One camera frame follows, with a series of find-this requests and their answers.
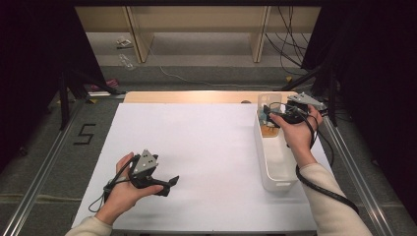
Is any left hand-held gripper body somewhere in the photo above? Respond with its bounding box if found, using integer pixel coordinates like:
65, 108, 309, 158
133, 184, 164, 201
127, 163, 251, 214
127, 148, 172, 198

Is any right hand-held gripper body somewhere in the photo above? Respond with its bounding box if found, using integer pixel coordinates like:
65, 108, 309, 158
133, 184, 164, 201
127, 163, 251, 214
276, 91, 328, 126

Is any white plastic storage box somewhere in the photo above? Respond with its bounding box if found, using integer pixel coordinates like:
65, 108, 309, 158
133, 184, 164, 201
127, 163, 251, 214
254, 109, 300, 193

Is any person's right hand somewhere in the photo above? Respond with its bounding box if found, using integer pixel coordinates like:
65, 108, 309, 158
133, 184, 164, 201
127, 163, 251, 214
268, 104, 324, 169

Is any person's left hand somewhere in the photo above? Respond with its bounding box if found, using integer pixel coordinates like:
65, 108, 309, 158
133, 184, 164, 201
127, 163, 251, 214
94, 151, 164, 226

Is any black metal stand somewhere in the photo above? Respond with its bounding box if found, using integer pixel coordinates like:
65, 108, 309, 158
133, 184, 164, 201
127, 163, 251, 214
281, 65, 338, 127
58, 68, 126, 131

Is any white table cover sheet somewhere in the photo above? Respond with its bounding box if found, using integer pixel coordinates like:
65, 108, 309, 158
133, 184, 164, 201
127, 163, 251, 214
71, 102, 332, 232

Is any black curtain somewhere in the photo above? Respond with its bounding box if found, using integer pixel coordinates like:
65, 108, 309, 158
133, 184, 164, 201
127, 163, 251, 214
301, 0, 417, 224
0, 0, 107, 171

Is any light wooden table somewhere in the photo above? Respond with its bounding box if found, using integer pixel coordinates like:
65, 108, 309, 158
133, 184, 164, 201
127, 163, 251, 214
123, 90, 303, 104

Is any pink cloth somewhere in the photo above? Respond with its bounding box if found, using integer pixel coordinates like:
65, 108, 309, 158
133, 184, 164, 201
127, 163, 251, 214
90, 78, 120, 92

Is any clear plastic bottle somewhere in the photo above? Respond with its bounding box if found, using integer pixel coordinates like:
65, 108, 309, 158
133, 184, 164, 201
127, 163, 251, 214
118, 53, 136, 72

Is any beige wooden desk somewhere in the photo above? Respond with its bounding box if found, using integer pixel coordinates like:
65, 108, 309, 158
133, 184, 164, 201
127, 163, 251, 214
75, 5, 322, 64

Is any crumpled white paper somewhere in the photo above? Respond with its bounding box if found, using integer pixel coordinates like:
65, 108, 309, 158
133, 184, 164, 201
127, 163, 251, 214
116, 36, 134, 49

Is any left hand-held gripper cable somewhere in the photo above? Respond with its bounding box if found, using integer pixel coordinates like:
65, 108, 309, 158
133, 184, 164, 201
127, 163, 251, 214
88, 155, 141, 213

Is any bundle of black cables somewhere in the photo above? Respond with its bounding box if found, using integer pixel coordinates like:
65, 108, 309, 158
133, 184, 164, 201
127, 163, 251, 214
265, 5, 328, 77

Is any metal floor rail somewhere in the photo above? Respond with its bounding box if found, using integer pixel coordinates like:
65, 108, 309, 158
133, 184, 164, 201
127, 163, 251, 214
3, 97, 87, 236
323, 111, 396, 236

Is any pale floor cord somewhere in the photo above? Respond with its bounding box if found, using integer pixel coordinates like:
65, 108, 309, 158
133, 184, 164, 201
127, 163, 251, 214
0, 192, 83, 203

